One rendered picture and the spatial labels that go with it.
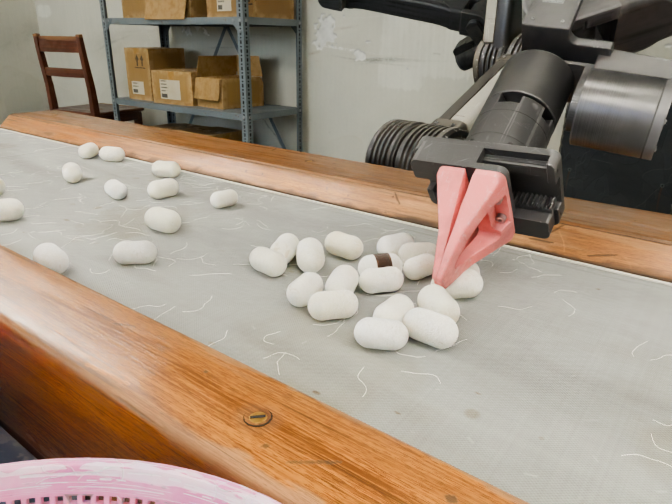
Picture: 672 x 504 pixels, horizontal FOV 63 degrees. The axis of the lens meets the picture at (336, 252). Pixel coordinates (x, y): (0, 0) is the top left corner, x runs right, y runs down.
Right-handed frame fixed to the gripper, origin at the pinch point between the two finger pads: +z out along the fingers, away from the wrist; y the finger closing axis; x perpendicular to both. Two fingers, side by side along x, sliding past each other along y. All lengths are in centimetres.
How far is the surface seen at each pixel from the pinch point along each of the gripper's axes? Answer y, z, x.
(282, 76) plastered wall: -194, -162, 127
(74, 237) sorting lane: -32.1, 7.4, -3.4
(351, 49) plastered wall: -148, -171, 116
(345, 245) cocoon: -9.6, -1.3, 1.9
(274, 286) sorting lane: -11.1, 5.1, -1.1
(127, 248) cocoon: -22.4, 7.4, -5.1
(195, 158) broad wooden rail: -44.4, -13.2, 10.2
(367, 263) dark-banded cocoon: -6.0, 0.5, 0.5
